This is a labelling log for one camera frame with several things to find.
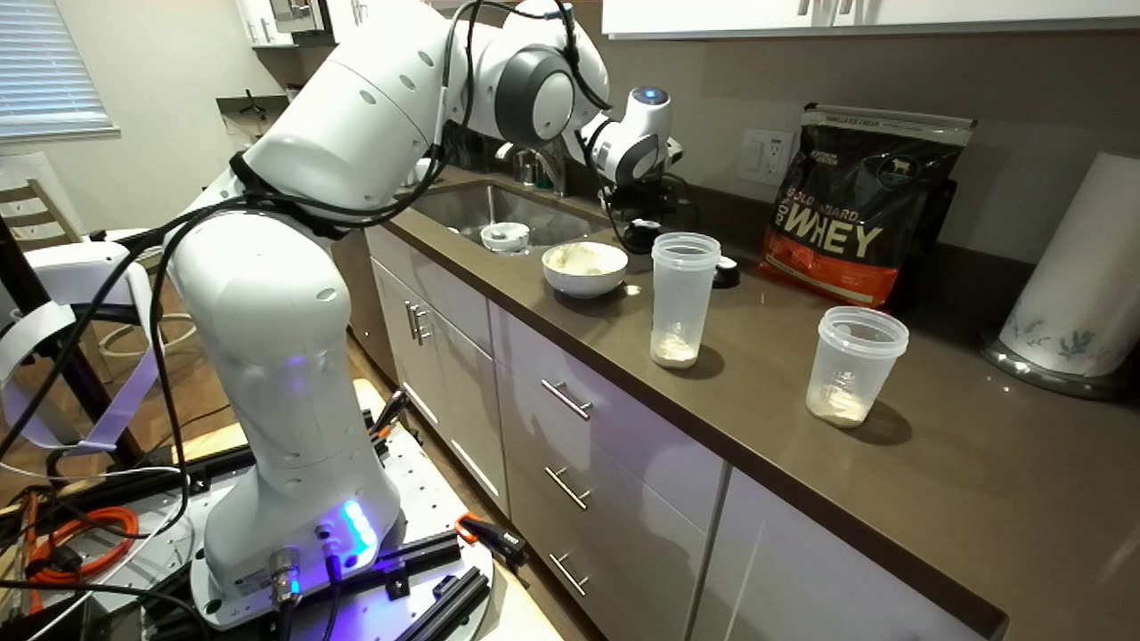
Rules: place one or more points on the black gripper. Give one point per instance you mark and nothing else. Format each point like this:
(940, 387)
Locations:
(649, 191)

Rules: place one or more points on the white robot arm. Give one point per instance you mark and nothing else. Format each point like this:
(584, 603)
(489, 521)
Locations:
(309, 332)

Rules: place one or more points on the powder mix inside bowl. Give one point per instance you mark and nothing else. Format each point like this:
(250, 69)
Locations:
(583, 256)

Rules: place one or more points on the clear shaker bottle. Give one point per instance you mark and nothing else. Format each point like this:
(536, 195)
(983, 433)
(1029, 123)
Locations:
(685, 298)

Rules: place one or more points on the white ceramic bowl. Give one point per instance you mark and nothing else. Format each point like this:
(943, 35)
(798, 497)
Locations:
(584, 281)

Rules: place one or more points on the chrome sink faucet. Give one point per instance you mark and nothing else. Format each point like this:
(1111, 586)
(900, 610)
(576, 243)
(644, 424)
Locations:
(536, 162)

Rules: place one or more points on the round white container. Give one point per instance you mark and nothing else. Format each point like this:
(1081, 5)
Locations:
(507, 235)

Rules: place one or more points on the stainless steel sink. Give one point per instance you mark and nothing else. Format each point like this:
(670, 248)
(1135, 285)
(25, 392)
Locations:
(501, 209)

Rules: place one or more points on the black red whey protein bag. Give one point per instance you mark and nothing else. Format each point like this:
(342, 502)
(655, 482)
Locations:
(859, 199)

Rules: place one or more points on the clear plastic deli cup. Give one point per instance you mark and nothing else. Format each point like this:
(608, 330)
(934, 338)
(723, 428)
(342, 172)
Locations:
(855, 361)

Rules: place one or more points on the white lower drawer cabinet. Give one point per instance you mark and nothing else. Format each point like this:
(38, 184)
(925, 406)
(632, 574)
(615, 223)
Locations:
(594, 476)

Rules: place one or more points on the perforated metal robot table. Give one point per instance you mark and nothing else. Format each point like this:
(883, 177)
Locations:
(416, 468)

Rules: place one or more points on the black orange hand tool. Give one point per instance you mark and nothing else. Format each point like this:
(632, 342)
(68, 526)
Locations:
(492, 540)

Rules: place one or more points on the white paper towel roll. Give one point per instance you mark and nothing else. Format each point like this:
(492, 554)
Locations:
(1075, 270)

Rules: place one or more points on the black metal bar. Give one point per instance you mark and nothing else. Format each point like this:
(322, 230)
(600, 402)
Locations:
(449, 605)
(416, 555)

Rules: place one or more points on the white window blind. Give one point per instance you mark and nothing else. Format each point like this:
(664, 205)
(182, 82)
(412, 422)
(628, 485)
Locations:
(49, 66)

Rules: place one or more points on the white double wall outlet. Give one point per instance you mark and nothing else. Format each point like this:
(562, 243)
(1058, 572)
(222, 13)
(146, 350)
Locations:
(766, 153)

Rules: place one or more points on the white curved frame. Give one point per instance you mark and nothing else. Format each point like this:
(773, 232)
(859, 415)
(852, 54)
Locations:
(73, 285)

